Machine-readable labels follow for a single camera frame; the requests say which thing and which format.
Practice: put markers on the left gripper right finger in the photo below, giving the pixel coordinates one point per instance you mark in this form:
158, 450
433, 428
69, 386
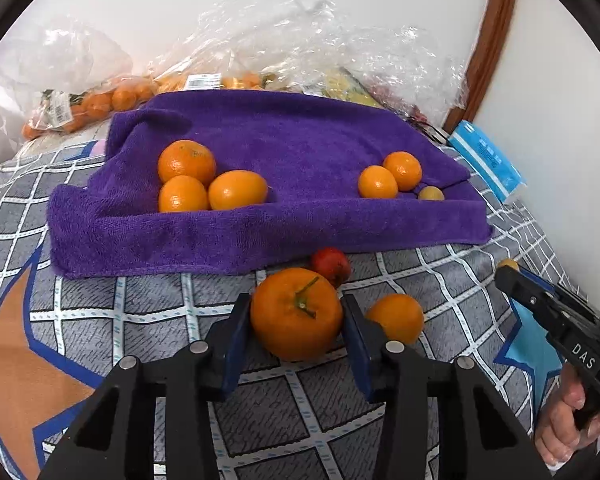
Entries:
364, 340

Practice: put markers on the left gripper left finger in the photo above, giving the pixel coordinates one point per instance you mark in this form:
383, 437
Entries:
227, 340

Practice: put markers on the brownish-yellow citrus fruit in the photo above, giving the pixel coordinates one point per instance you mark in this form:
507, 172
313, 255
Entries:
431, 193

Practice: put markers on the large round orange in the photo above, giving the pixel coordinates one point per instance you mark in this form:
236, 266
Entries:
405, 168

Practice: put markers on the person's right hand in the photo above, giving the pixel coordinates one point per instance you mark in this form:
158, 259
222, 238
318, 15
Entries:
556, 435

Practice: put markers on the oval orange kumquat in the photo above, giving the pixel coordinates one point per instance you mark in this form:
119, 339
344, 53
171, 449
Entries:
400, 316

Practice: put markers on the large stemmed orange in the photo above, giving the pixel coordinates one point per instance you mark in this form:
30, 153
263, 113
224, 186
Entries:
296, 315

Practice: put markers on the small red fruit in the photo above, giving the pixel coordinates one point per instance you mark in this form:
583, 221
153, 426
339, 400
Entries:
333, 264

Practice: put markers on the small yellow-green citrus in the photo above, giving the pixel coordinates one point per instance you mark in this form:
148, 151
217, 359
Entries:
511, 263

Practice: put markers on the small orange behind stemmed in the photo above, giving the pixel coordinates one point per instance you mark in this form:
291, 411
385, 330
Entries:
182, 194

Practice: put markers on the orange mandarin on sheet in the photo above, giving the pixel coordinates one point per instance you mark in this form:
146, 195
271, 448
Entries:
377, 182

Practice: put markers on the purple towel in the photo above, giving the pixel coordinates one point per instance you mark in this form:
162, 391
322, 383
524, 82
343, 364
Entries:
311, 152

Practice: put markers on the grey checkered bedsheet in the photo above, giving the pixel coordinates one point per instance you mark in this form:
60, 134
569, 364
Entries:
60, 338

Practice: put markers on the blue tissue pack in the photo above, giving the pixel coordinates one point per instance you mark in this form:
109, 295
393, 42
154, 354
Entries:
503, 178

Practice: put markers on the yellow fruit package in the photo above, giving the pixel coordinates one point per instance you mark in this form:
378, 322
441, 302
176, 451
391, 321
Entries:
341, 85

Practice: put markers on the bag of small oranges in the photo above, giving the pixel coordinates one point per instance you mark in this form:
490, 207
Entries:
188, 80

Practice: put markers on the large clear plastic bag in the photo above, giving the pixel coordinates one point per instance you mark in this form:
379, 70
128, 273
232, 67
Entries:
402, 67

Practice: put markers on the white plastic bag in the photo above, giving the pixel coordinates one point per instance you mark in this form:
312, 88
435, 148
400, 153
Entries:
45, 72

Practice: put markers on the brown wooden door frame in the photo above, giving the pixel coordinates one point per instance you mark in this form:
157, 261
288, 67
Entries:
484, 60

